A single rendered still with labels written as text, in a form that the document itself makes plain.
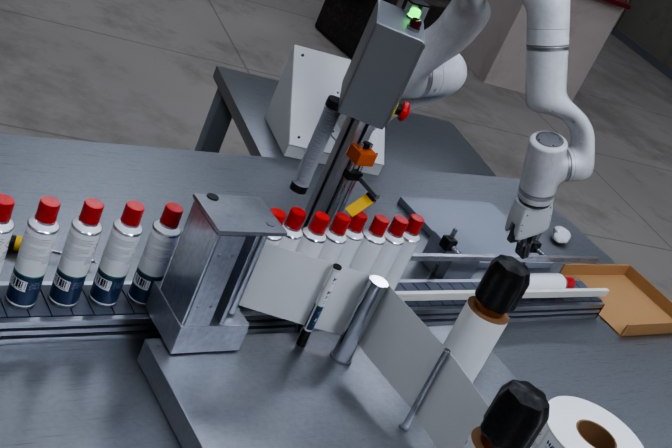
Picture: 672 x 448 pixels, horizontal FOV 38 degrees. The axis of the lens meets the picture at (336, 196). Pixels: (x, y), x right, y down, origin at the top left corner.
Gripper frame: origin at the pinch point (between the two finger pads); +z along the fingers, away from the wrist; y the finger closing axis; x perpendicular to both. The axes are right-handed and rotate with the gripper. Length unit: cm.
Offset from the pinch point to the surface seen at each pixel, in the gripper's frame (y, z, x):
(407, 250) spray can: 35.4, -13.9, 1.5
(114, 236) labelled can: 97, -39, 0
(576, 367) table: -3.8, 21.3, 22.1
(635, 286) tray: -57, 41, -7
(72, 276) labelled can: 106, -34, 1
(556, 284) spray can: -12.6, 15.1, 1.9
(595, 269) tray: -44, 34, -13
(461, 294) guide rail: 20.0, 3.3, 3.9
